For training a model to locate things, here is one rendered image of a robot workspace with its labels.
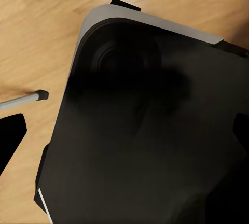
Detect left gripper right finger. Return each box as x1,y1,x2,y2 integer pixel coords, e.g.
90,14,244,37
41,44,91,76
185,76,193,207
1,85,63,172
232,113,249,155

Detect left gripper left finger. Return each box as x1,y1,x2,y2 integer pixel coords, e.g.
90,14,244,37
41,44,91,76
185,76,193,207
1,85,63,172
0,113,27,174

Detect camera tripod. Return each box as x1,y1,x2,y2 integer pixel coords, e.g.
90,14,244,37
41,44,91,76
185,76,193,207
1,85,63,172
0,89,49,111

